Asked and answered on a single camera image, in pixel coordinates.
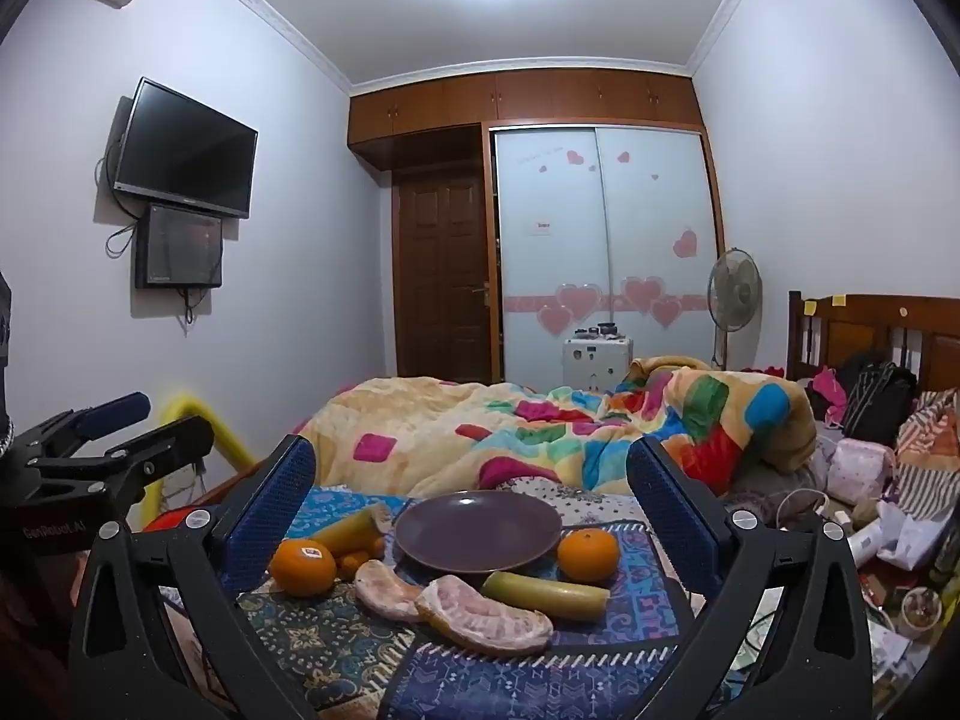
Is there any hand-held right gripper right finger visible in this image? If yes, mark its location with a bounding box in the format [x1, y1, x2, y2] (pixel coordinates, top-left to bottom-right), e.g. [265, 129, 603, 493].
[626, 435, 875, 720]

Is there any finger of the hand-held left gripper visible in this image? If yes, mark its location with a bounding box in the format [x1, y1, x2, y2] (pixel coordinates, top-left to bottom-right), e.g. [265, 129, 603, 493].
[45, 415, 215, 531]
[15, 392, 151, 466]

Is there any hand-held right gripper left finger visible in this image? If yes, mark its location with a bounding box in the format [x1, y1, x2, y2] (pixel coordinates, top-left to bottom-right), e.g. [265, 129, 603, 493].
[71, 435, 320, 720]

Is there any large orange with sticker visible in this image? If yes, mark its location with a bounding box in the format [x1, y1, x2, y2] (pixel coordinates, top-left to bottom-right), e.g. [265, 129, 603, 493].
[270, 538, 337, 598]

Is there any large plain orange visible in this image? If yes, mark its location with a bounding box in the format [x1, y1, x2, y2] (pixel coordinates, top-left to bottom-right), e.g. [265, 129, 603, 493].
[556, 529, 620, 583]

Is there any small peeled pomelo segment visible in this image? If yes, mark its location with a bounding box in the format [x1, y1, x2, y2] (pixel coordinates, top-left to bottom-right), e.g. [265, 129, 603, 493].
[354, 559, 425, 622]

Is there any purple plate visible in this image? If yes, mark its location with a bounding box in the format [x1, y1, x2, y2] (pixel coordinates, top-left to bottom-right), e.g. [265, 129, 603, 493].
[395, 490, 563, 575]

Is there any large peeled pomelo segment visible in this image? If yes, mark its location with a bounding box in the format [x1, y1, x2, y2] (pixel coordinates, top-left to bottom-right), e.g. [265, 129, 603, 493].
[415, 575, 554, 655]

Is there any yellow foam tube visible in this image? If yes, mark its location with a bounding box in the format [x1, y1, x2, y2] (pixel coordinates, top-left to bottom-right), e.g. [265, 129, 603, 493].
[142, 390, 260, 533]

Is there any white hard case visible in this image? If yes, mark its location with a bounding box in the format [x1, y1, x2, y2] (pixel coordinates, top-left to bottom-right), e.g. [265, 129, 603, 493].
[562, 322, 635, 395]

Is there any small black monitor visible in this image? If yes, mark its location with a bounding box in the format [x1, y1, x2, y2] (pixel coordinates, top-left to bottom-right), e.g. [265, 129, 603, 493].
[135, 202, 224, 290]

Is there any pink bag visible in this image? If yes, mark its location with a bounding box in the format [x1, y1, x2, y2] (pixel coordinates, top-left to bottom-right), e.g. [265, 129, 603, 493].
[827, 437, 897, 503]

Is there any colourful patchwork blanket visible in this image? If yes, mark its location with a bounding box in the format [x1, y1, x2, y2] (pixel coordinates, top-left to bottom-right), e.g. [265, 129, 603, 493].
[300, 354, 817, 500]

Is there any standing fan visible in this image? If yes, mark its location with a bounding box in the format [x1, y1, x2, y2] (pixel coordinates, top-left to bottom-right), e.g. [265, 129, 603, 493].
[708, 247, 764, 372]

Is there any black backpack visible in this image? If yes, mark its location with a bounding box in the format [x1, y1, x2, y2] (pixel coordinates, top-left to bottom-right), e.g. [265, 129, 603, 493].
[840, 351, 920, 447]

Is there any blue patterned mat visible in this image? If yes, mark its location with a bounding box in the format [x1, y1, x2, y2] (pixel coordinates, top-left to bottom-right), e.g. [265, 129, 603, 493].
[142, 484, 721, 720]

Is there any wooden headboard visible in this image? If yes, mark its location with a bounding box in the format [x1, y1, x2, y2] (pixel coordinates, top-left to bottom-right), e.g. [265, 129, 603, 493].
[787, 289, 960, 398]

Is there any striped cloth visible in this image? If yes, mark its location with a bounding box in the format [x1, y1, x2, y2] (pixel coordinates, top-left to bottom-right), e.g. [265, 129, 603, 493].
[892, 390, 960, 518]

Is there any black television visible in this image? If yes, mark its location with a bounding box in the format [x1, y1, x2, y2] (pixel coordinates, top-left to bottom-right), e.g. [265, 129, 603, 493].
[112, 77, 259, 220]

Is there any round paper cup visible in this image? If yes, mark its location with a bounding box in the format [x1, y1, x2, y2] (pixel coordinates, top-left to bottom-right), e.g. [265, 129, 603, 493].
[900, 586, 944, 635]

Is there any brown wooden door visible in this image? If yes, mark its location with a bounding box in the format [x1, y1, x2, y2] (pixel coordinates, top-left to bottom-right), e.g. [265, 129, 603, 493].
[391, 169, 496, 383]

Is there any wooden wardrobe with sliding doors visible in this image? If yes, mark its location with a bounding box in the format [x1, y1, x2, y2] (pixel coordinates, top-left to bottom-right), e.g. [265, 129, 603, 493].
[347, 67, 727, 383]

